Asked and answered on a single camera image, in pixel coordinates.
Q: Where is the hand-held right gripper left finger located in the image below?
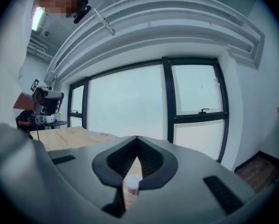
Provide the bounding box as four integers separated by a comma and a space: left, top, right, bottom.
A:
47, 135, 138, 224

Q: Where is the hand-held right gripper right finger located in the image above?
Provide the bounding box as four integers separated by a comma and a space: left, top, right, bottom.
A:
126, 135, 256, 224

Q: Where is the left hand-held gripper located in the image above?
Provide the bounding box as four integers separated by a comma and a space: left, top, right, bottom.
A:
29, 78, 65, 116

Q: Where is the white-lidded cotton swab container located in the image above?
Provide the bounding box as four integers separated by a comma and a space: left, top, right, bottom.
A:
122, 174, 144, 197

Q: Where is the person's left forearm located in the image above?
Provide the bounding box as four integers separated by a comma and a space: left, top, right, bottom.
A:
13, 91, 35, 111

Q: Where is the white device with round lenses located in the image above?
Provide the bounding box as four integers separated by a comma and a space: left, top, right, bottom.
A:
35, 114, 56, 125

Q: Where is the round dark side table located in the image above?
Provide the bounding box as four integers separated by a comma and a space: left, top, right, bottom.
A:
39, 120, 69, 126

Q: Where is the thin black stand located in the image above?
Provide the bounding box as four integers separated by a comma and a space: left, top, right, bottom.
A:
31, 115, 41, 141

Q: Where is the black framed window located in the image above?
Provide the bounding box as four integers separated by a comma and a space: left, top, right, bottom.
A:
68, 56, 230, 164

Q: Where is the rectangular ceiling light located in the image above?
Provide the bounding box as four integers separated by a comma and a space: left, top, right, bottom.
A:
31, 7, 46, 31

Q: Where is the white ceiling rod fixture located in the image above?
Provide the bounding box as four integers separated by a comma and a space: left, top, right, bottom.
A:
92, 6, 116, 36

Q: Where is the person's head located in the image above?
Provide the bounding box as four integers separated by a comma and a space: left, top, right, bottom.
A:
35, 0, 92, 20

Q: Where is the black head-worn camera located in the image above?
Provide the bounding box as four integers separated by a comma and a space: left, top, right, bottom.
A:
73, 5, 92, 24

